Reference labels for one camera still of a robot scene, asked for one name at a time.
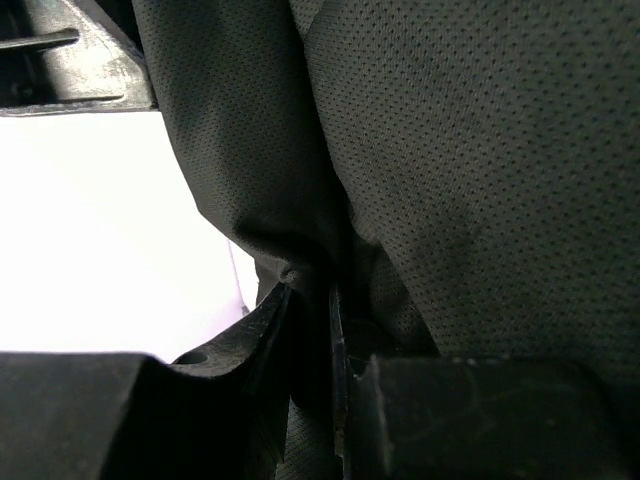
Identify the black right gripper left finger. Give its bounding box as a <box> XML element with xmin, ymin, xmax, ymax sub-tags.
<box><xmin>1</xmin><ymin>285</ymin><xmax>291</xmax><ymax>479</ymax></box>

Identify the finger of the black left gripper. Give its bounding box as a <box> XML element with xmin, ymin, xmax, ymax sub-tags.
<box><xmin>1</xmin><ymin>0</ymin><xmax>157</xmax><ymax>111</ymax></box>

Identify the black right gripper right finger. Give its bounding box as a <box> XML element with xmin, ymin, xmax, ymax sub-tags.
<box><xmin>329</xmin><ymin>289</ymin><xmax>635</xmax><ymax>479</ymax></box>

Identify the black t shirt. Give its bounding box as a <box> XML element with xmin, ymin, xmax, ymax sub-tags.
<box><xmin>133</xmin><ymin>1</ymin><xmax>639</xmax><ymax>479</ymax></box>

